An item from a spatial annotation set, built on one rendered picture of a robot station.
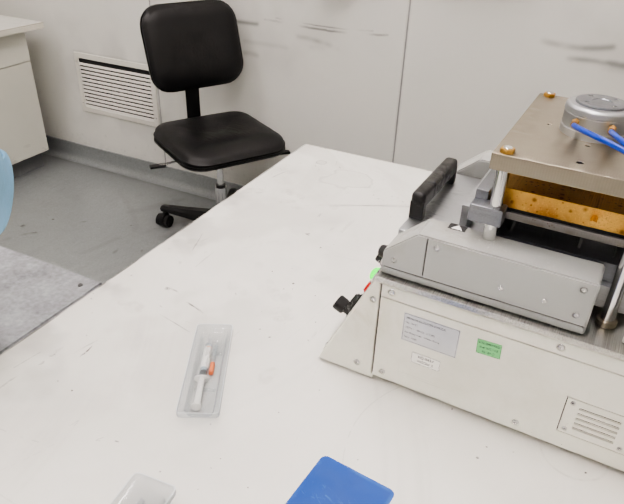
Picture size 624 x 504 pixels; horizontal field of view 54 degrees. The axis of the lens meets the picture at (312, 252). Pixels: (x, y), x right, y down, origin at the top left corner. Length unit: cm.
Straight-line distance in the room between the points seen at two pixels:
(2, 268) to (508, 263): 88
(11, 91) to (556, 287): 295
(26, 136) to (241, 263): 242
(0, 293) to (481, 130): 179
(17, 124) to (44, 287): 231
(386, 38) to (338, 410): 180
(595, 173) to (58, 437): 71
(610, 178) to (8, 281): 95
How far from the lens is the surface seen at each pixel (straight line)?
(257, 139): 243
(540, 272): 73
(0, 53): 330
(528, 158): 71
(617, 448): 84
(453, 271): 75
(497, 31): 232
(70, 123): 359
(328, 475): 78
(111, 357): 96
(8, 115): 336
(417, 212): 84
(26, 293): 114
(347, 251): 118
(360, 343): 86
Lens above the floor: 136
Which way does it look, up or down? 31 degrees down
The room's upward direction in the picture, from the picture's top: 2 degrees clockwise
